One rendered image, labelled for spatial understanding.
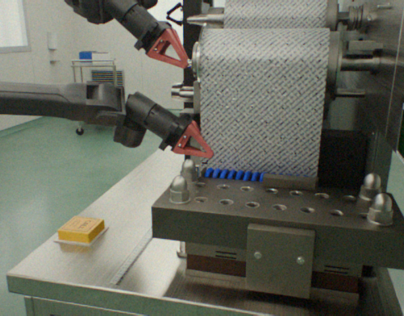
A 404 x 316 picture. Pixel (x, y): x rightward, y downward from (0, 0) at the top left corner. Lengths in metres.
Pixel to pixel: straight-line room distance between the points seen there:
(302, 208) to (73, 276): 0.41
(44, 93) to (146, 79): 6.06
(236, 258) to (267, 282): 0.06
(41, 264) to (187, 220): 0.30
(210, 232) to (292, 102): 0.29
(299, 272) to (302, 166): 0.24
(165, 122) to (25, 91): 0.26
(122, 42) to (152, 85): 0.84
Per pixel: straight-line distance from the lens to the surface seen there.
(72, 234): 0.86
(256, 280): 0.68
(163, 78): 6.74
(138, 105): 0.83
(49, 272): 0.79
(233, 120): 0.80
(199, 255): 0.71
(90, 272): 0.77
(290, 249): 0.64
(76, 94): 0.82
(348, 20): 1.07
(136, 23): 0.85
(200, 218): 0.66
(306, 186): 0.77
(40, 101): 0.82
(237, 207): 0.68
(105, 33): 7.09
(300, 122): 0.79
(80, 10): 0.94
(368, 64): 0.83
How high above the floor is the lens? 1.31
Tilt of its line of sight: 18 degrees down
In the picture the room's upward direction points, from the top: straight up
